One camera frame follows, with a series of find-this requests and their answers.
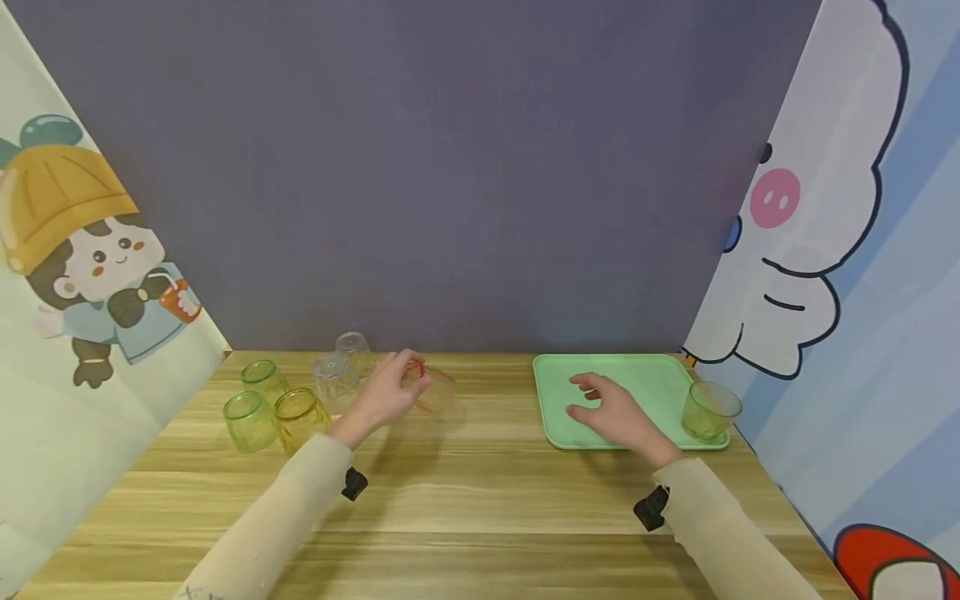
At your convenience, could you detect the green plastic tray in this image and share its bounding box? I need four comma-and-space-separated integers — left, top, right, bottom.
532, 353, 731, 452

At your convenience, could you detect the yellow glass cup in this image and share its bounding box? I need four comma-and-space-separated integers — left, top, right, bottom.
273, 387, 332, 456

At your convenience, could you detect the orange glass cup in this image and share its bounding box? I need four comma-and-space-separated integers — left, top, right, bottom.
402, 360, 458, 415

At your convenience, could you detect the person's left hand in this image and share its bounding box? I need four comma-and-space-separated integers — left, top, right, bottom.
331, 349, 433, 449

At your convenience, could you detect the green glass cup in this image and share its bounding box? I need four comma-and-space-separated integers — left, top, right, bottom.
222, 391, 280, 454
681, 381, 743, 443
240, 359, 291, 407

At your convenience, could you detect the person's left forearm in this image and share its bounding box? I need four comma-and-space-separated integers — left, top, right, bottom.
173, 433, 353, 600

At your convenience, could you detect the person's right hand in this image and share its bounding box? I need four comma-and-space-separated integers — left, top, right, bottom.
563, 372, 684, 469

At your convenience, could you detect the clear glass cup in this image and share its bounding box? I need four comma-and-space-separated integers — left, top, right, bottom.
311, 354, 361, 415
334, 332, 374, 379

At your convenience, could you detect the person's right forearm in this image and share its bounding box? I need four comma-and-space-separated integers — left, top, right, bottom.
651, 455, 826, 600

